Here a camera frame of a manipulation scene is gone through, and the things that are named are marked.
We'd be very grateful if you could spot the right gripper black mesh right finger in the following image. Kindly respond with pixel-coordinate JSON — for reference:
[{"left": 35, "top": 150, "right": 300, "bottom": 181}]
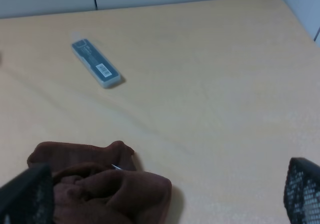
[{"left": 283, "top": 157, "right": 320, "bottom": 224}]

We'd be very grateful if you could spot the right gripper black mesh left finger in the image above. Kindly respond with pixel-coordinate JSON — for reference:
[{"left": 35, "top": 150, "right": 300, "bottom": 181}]
[{"left": 0, "top": 164, "right": 54, "bottom": 224}]

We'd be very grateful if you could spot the brown crumpled cloth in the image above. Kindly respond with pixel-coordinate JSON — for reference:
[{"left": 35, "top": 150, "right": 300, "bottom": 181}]
[{"left": 27, "top": 141, "right": 172, "bottom": 223}]

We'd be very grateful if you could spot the clear blue pen case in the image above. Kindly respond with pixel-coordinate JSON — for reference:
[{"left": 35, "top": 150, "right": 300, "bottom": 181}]
[{"left": 71, "top": 32, "right": 124, "bottom": 89}]

